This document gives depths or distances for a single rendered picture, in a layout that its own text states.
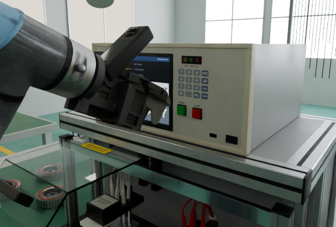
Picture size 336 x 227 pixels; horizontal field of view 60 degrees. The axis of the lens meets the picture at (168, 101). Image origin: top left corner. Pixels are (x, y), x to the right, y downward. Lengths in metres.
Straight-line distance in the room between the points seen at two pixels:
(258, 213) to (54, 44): 0.42
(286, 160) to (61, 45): 0.42
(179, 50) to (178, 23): 7.77
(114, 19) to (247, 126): 6.31
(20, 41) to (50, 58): 0.04
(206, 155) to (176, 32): 7.88
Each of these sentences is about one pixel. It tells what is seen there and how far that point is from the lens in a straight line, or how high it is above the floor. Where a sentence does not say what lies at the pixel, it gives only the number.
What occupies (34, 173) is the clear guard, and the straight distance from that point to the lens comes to 0.66.
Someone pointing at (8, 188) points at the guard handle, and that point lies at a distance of 0.62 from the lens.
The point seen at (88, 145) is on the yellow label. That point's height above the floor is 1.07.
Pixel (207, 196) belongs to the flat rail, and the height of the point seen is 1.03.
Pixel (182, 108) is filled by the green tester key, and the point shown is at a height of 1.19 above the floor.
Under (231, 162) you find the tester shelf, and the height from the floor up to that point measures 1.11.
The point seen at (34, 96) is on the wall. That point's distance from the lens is 5.72.
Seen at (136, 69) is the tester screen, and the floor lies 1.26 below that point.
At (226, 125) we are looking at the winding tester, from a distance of 0.57.
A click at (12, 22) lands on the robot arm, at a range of 0.34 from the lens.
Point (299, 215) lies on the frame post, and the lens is 0.64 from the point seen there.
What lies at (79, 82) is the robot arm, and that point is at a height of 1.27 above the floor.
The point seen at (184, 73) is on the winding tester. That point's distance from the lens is 0.60.
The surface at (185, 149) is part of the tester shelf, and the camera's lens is 0.60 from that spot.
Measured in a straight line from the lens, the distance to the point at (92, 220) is 0.82.
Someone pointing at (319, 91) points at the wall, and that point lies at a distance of 6.94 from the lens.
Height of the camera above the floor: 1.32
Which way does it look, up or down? 11 degrees down
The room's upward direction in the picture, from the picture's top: straight up
